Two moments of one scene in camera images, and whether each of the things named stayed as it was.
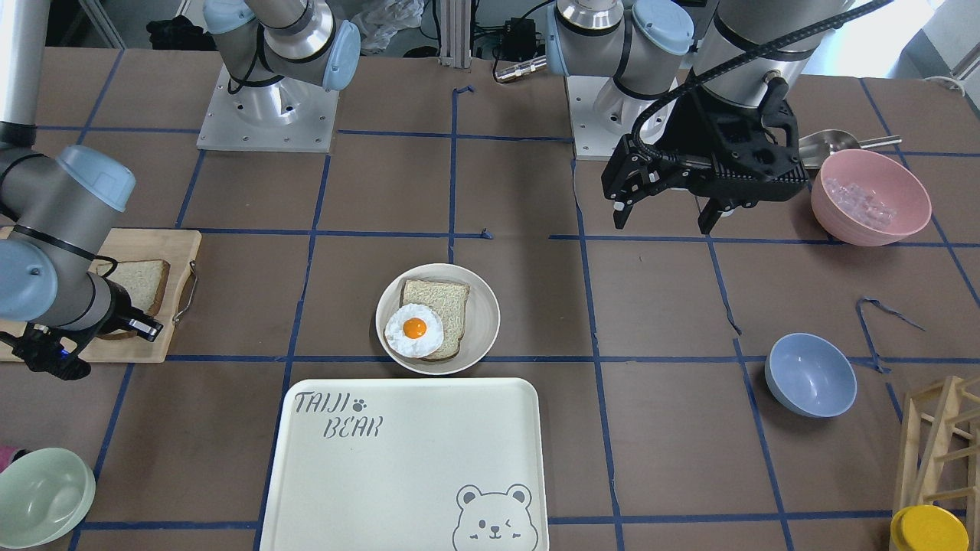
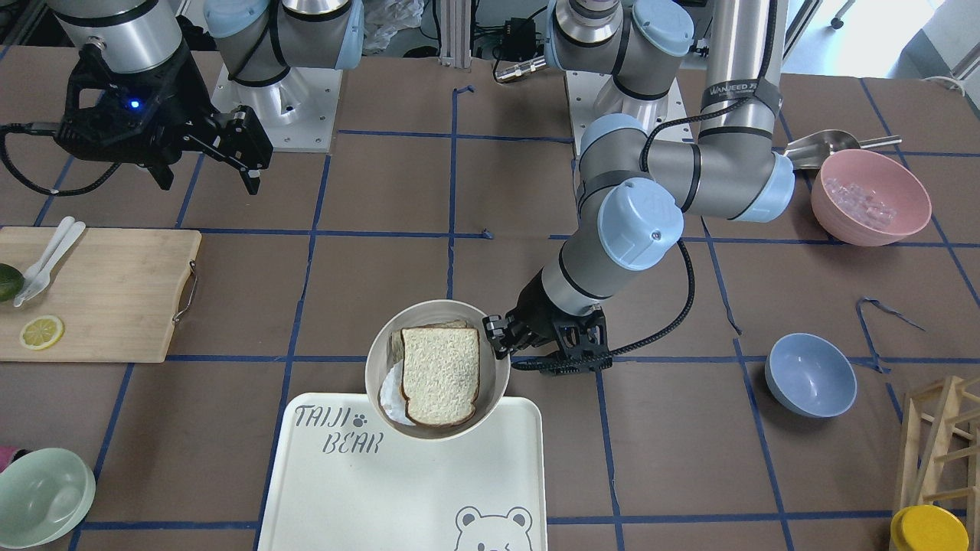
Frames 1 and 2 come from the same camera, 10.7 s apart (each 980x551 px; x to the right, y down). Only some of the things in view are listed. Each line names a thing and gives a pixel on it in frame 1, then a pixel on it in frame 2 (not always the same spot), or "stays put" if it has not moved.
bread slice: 449,301 -> 396,353
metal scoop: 814,148 stays put
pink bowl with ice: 867,199 stays put
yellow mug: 929,528 stays put
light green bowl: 45,494 stays put
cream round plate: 480,321 -> 494,373
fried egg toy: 414,331 -> 392,398
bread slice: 145,281 -> 440,369
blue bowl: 809,376 stays put
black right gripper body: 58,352 -> 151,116
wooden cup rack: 938,461 stays put
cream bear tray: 409,464 stays put
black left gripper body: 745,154 -> 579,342
